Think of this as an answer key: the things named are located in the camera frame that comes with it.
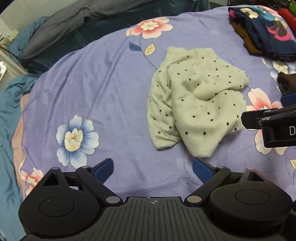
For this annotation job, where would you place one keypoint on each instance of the stack of folded clothes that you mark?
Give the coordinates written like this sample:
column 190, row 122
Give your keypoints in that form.
column 266, row 30

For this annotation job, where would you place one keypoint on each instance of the white rack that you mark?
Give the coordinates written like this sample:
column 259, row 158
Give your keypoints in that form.
column 9, row 62

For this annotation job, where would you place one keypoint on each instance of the brown garment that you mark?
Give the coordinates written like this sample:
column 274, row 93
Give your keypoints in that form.
column 245, row 37

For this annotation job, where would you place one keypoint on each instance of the purple floral blanket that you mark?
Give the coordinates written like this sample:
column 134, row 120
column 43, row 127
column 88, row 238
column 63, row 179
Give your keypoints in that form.
column 104, row 92

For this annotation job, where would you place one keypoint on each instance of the grey pillow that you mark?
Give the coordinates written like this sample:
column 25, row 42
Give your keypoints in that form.
column 69, row 20

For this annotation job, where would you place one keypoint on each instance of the red cloth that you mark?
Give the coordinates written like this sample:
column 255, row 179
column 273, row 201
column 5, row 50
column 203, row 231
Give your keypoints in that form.
column 288, row 16

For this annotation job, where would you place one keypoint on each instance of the blue bed sheet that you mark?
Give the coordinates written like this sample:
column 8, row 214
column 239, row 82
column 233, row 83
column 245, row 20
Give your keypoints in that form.
column 7, row 162

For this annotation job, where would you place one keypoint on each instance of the dark blue quilt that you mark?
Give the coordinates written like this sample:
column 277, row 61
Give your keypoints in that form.
column 97, row 34

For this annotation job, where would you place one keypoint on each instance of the cream polka dot shirt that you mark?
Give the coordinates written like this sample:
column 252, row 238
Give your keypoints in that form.
column 198, row 97

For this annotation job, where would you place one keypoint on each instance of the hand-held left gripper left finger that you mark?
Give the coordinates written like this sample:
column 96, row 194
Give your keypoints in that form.
column 103, row 168

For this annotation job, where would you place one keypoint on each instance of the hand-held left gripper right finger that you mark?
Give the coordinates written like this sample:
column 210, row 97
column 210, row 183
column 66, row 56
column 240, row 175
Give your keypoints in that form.
column 201, row 168

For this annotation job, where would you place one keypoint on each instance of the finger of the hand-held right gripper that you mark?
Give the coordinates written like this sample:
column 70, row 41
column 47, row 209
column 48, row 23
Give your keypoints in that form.
column 268, row 129
column 288, row 99

